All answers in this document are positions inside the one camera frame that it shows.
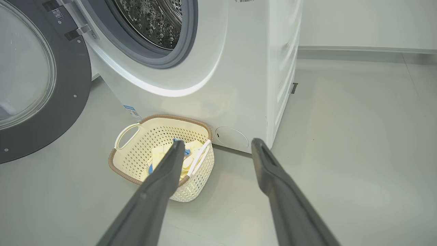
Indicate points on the white front-load washing machine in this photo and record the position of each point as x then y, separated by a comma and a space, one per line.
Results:
239, 85

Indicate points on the metal door hinge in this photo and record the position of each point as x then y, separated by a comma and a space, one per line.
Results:
80, 31

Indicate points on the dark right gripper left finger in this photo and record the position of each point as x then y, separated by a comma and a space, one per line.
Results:
150, 212

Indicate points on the cream perforated laundry basket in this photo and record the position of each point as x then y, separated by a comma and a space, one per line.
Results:
133, 160

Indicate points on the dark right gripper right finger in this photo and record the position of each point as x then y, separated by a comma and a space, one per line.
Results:
290, 215

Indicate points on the washing machine door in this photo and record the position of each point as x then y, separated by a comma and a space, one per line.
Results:
68, 102

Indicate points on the blue energy label sticker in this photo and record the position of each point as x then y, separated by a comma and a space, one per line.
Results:
132, 112

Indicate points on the cream garment with blue trim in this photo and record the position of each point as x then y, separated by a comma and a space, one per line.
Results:
194, 147
158, 157

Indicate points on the perforated steel washer drum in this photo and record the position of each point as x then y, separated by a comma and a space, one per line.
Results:
150, 20

